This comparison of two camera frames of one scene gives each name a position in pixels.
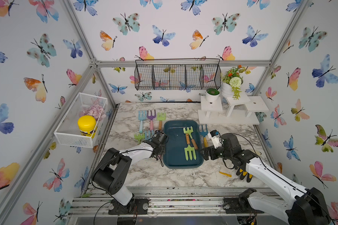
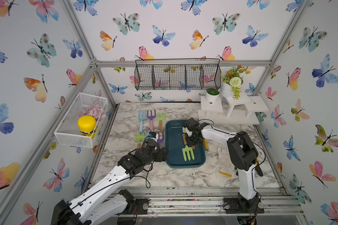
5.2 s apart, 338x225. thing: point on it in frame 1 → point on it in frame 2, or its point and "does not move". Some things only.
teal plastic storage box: (174, 153) does not move
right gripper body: (219, 153) → (191, 140)
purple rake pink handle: (151, 117) does not move
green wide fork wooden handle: (161, 118) does not move
